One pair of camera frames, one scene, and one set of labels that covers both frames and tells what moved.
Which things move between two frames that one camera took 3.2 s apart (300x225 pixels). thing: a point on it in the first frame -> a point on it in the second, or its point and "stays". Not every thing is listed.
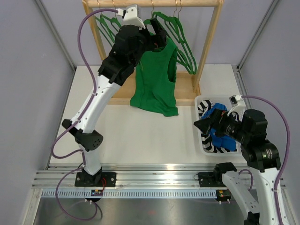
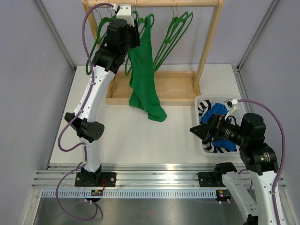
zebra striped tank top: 207,144 stays
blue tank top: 224,142 stays
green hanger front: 174,24 -> 176,23
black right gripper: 217,119 -> 217,122
